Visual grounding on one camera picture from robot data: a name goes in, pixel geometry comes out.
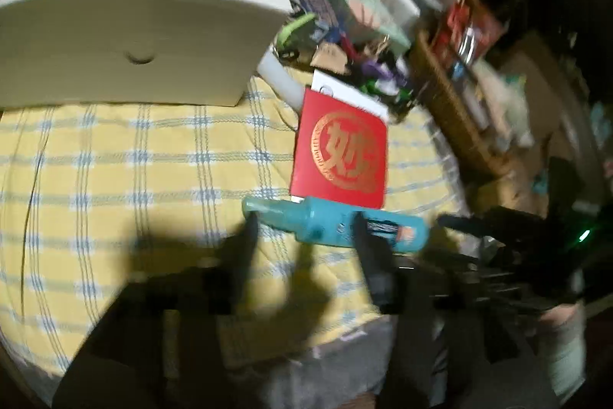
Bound red snack bags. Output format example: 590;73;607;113
426;0;503;65

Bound grey patterned cloth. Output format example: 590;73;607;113
211;323;408;409

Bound white storage box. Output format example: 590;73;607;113
0;0;294;109

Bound brown cardboard piece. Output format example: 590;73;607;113
311;42;352;74

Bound teal bottle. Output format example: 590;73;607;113
241;195;429;254

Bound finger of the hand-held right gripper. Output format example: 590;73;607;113
438;210;499;242

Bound red envelope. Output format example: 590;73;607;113
288;87;388;211

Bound white curved strip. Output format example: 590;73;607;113
256;52;307;110

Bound wicker basket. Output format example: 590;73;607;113
412;30;523;180

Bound green-edged black packet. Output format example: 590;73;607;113
275;13;319;55

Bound yellow checked tablecloth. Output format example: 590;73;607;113
0;76;475;386

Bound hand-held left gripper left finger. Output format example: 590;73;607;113
52;212;269;409

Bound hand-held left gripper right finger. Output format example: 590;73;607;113
352;215;561;409

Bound mint green box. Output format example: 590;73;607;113
316;0;413;50

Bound person's right forearm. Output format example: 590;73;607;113
539;301;587;400

